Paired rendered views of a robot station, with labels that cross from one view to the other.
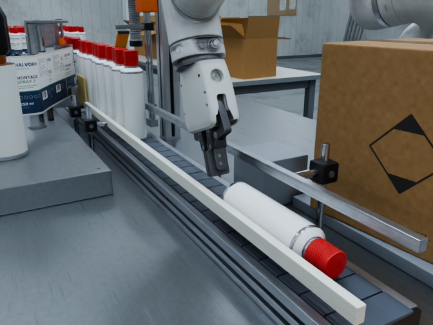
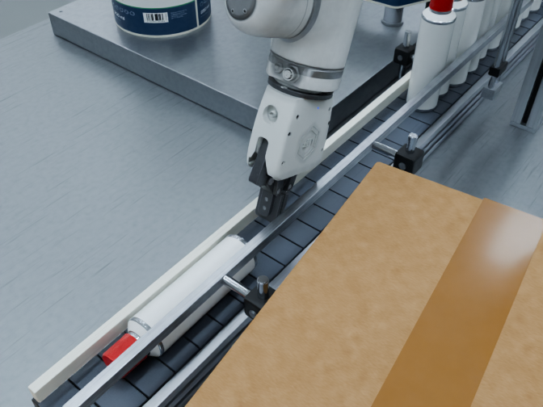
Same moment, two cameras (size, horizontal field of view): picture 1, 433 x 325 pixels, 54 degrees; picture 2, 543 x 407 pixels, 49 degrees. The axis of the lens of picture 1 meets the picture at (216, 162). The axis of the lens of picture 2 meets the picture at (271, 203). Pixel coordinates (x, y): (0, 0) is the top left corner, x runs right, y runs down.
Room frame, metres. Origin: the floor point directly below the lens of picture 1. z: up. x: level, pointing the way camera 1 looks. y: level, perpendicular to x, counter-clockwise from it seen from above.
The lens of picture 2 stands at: (0.42, -0.50, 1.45)
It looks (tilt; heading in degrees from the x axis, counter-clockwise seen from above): 43 degrees down; 68
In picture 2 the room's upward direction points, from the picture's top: straight up
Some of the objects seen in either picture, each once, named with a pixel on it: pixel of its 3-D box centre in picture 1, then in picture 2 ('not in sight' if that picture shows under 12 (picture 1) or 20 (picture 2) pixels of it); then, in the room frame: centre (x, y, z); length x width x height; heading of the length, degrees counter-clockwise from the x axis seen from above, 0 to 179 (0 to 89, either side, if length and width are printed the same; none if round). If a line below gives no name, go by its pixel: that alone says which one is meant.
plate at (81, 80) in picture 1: (81, 90); not in sight; (1.31, 0.41, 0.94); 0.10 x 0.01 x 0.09; 29
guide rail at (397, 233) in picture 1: (183, 124); (385, 130); (0.82, 0.07, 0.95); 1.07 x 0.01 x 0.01; 29
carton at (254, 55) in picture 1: (244, 46); not in sight; (2.90, -0.19, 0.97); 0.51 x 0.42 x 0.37; 125
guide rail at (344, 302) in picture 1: (149, 153); (338, 139); (0.79, 0.13, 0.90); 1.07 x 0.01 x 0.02; 29
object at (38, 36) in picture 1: (52, 64); not in sight; (1.38, 0.52, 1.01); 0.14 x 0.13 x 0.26; 29
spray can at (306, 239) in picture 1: (278, 226); (182, 304); (0.48, -0.08, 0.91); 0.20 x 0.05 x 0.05; 29
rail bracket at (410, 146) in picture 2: not in sight; (389, 178); (0.81, 0.01, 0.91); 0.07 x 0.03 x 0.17; 119
